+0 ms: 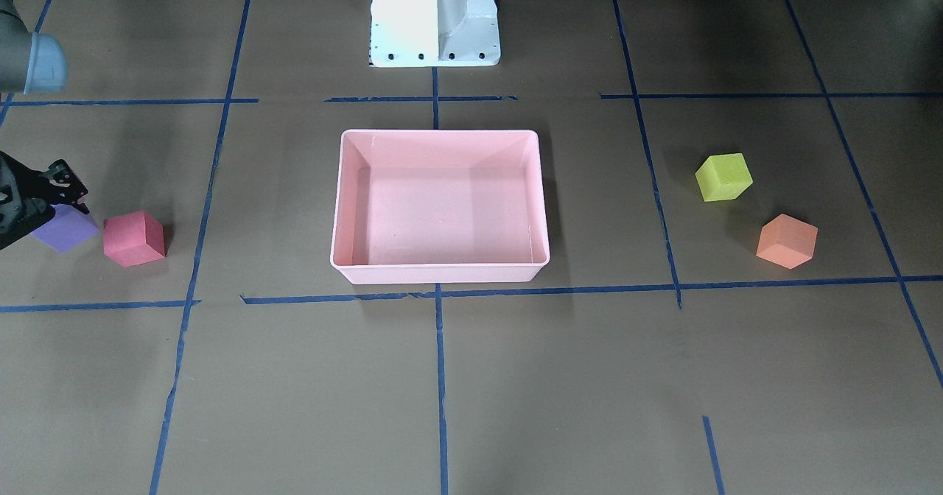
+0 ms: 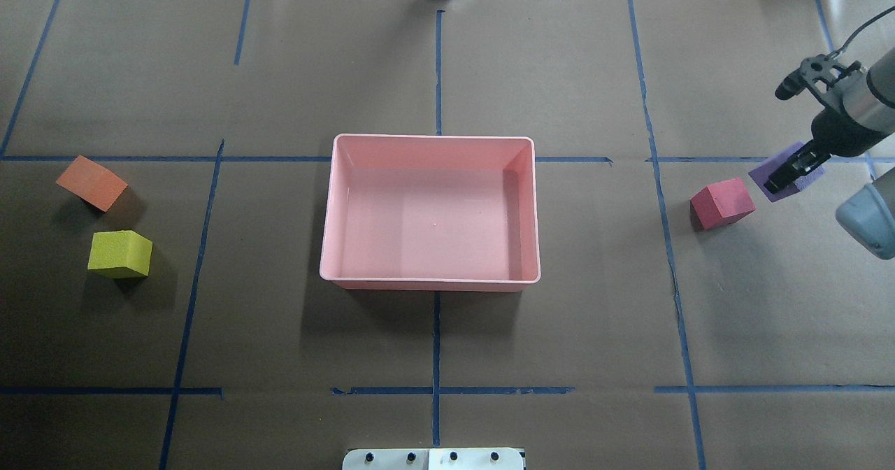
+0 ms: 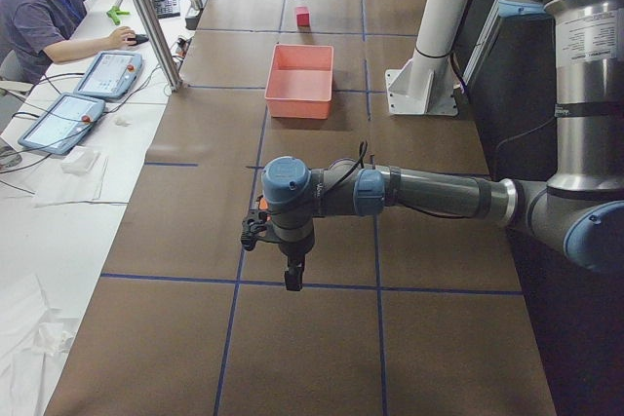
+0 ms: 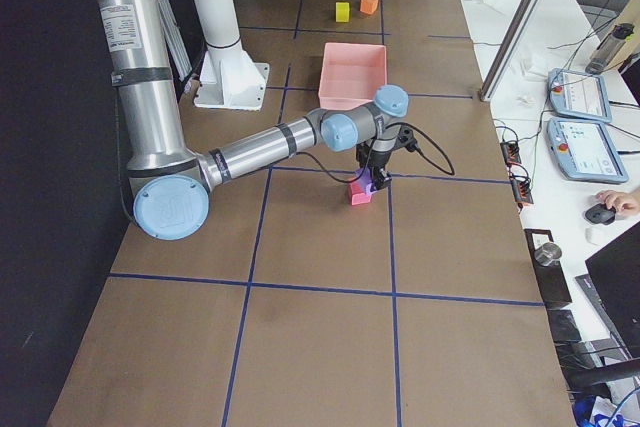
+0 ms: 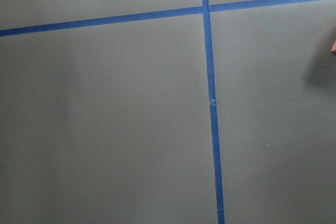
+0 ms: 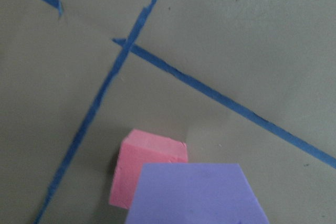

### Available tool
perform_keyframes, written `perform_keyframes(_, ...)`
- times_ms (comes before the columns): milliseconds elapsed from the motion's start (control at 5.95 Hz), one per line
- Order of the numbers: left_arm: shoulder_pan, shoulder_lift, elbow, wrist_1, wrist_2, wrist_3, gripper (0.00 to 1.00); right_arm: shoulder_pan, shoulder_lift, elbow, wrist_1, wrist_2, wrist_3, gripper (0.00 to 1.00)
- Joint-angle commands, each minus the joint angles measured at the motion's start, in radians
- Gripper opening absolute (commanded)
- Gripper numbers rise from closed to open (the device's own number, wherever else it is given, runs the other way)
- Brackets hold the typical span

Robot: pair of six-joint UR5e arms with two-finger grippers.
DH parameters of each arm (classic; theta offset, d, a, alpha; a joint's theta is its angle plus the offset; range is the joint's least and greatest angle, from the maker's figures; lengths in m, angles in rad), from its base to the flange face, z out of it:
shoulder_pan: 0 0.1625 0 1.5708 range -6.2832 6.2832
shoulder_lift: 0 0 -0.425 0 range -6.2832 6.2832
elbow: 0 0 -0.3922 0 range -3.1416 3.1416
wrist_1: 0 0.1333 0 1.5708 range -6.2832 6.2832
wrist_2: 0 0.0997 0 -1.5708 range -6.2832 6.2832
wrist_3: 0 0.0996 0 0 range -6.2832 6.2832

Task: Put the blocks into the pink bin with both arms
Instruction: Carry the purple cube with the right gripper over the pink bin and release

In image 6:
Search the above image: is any red foam block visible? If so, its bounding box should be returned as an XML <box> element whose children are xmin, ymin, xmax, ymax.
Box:
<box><xmin>108</xmin><ymin>129</ymin><xmax>188</xmax><ymax>210</ymax></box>

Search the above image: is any purple foam block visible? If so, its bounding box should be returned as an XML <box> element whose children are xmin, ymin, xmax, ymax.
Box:
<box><xmin>125</xmin><ymin>163</ymin><xmax>269</xmax><ymax>223</ymax></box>

